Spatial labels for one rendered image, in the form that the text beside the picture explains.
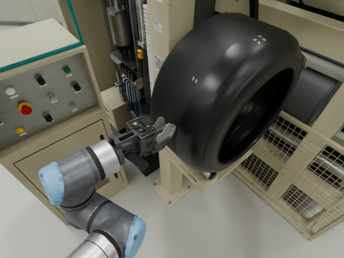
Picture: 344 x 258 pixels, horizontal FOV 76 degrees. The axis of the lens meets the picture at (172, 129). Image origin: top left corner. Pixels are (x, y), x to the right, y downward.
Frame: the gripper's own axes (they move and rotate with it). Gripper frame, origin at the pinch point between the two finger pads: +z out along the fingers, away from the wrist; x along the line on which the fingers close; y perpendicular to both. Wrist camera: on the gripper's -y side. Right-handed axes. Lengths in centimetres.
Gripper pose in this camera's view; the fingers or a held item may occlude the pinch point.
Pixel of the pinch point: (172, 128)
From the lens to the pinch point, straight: 68.4
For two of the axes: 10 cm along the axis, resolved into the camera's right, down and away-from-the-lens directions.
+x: -6.4, -5.8, 5.1
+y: 0.9, -7.1, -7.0
